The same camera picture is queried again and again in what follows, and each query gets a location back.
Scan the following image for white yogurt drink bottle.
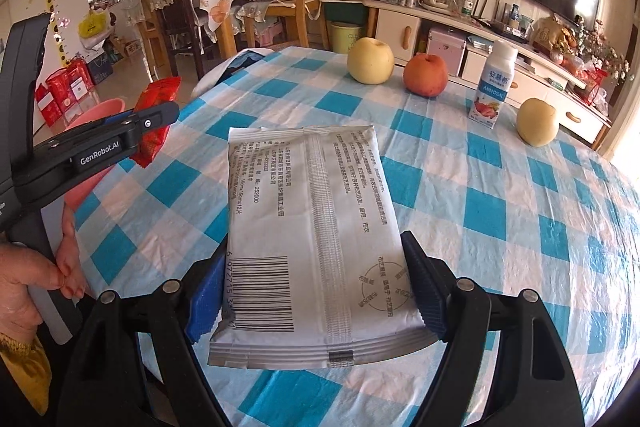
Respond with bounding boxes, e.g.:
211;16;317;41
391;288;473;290
467;39;519;131

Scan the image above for artificial flower arrangement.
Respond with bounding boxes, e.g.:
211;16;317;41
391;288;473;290
580;19;631;82

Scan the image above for white blue garment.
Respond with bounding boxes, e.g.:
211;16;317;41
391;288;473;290
192;48;273;100

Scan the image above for red gift bags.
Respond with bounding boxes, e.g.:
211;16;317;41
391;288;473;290
35;59;91;128

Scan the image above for yellow plastic bag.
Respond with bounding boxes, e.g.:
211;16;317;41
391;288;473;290
77;9;111;40

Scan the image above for person's left hand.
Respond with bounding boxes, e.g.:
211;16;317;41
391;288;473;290
0;206;87;333

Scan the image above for red snack packet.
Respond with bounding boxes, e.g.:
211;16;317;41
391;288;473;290
132;77;182;168

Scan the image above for orange red apple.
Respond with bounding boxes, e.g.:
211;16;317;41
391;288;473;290
403;53;449;99

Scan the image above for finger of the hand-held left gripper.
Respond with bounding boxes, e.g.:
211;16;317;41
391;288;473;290
131;101;181;142

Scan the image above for person's left forearm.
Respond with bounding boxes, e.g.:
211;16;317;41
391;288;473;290
0;332;53;427

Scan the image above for dark chair with lace cover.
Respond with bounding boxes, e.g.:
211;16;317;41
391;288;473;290
137;0;206;80

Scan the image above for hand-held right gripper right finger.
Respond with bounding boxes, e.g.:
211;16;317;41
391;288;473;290
401;231;583;427

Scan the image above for small yellow pear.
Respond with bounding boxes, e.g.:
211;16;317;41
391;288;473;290
347;37;395;85

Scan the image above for large white printed packet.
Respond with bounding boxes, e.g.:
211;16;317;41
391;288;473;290
207;124;440;370

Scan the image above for large yellow pear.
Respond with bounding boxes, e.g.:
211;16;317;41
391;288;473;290
516;97;559;145

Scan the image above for white low cabinet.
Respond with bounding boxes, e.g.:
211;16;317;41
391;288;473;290
362;0;613;145

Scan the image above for blue checked tablecloth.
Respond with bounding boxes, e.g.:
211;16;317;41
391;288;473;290
75;47;640;427

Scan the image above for pink storage box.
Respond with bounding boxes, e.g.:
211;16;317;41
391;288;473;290
427;28;467;76

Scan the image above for gold ornament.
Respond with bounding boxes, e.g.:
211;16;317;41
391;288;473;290
530;17;581;58

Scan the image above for pink plastic basin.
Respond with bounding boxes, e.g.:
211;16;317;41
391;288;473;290
64;98;126;210

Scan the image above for green waste bin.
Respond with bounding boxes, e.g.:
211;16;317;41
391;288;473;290
327;21;363;55

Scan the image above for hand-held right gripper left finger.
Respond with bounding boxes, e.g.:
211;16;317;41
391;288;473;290
57;252;226;427

